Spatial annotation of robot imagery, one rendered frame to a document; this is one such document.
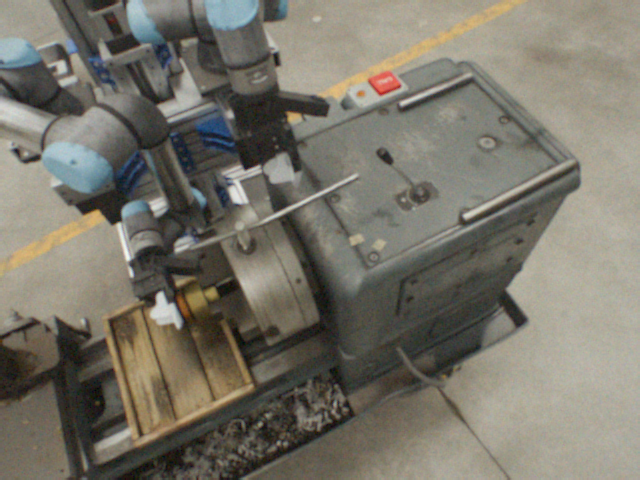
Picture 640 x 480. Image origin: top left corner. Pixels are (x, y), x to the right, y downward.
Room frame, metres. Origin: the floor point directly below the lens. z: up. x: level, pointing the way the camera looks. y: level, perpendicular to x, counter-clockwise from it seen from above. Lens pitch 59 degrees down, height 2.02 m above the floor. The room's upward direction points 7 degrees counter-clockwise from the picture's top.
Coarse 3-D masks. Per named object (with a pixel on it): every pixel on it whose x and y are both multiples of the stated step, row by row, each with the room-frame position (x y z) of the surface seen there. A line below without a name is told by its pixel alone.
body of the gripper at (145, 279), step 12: (144, 252) 0.57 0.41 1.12; (156, 252) 0.58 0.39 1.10; (132, 264) 0.55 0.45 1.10; (144, 264) 0.55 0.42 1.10; (132, 276) 0.51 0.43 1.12; (144, 276) 0.50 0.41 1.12; (156, 276) 0.50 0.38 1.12; (168, 276) 0.50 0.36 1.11; (132, 288) 0.48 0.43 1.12; (144, 288) 0.48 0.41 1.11; (156, 288) 0.47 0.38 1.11; (144, 300) 0.46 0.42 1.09
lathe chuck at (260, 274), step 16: (240, 208) 0.59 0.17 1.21; (224, 224) 0.54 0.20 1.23; (224, 240) 0.50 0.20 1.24; (256, 240) 0.49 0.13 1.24; (240, 256) 0.46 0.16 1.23; (256, 256) 0.45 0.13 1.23; (272, 256) 0.45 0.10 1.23; (240, 272) 0.43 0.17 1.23; (256, 272) 0.43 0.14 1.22; (272, 272) 0.42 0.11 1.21; (256, 288) 0.40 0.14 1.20; (272, 288) 0.40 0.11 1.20; (288, 288) 0.40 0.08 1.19; (256, 304) 0.37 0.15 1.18; (272, 304) 0.37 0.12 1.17; (288, 304) 0.38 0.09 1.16; (256, 320) 0.35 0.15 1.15; (272, 320) 0.35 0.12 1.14; (288, 320) 0.36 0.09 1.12; (304, 320) 0.36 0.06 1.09; (288, 336) 0.35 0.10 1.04
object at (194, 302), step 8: (184, 288) 0.47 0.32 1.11; (192, 288) 0.46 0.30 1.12; (200, 288) 0.45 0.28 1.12; (208, 288) 0.46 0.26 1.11; (216, 288) 0.48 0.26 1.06; (176, 296) 0.45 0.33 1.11; (184, 296) 0.45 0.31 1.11; (192, 296) 0.44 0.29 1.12; (200, 296) 0.44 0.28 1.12; (208, 296) 0.44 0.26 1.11; (216, 296) 0.44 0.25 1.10; (176, 304) 0.43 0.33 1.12; (184, 304) 0.43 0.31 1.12; (192, 304) 0.42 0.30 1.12; (200, 304) 0.42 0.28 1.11; (208, 304) 0.42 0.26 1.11; (184, 312) 0.41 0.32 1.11; (192, 312) 0.41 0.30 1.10; (200, 312) 0.41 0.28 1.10; (208, 312) 0.41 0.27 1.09; (184, 320) 0.40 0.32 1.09; (192, 320) 0.40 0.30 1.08; (200, 320) 0.40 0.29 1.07
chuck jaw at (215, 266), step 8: (224, 216) 0.59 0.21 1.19; (208, 232) 0.55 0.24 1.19; (200, 240) 0.53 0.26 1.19; (208, 248) 0.52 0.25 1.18; (216, 248) 0.52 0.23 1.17; (200, 256) 0.52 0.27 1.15; (208, 256) 0.51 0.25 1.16; (216, 256) 0.51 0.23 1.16; (224, 256) 0.51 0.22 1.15; (200, 264) 0.50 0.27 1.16; (208, 264) 0.50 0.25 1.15; (216, 264) 0.50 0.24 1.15; (224, 264) 0.50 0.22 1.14; (200, 272) 0.49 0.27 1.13; (208, 272) 0.48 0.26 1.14; (216, 272) 0.48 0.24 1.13; (224, 272) 0.48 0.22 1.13; (232, 272) 0.49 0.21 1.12; (200, 280) 0.47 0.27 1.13; (208, 280) 0.47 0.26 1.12; (216, 280) 0.47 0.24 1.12
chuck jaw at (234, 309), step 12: (240, 288) 0.45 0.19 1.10; (216, 300) 0.43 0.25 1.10; (228, 300) 0.43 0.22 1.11; (240, 300) 0.42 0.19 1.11; (216, 312) 0.40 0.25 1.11; (228, 312) 0.40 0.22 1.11; (240, 312) 0.39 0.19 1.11; (228, 324) 0.38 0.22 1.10; (240, 324) 0.36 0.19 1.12; (252, 324) 0.36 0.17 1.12; (252, 336) 0.34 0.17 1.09; (264, 336) 0.34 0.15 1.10
